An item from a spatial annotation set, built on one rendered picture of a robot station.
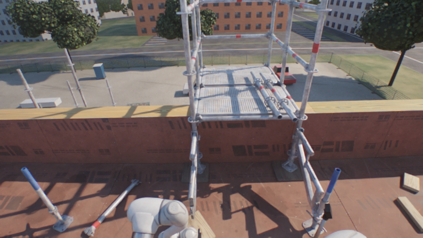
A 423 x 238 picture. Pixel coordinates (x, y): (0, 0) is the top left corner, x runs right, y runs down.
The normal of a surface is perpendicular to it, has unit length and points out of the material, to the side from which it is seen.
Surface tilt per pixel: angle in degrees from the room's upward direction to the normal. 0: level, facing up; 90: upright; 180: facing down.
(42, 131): 90
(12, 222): 0
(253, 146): 90
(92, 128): 90
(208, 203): 0
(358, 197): 0
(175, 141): 90
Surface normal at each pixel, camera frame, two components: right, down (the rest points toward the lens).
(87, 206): -0.04, -0.86
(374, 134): -0.01, 0.51
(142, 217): -0.05, -0.48
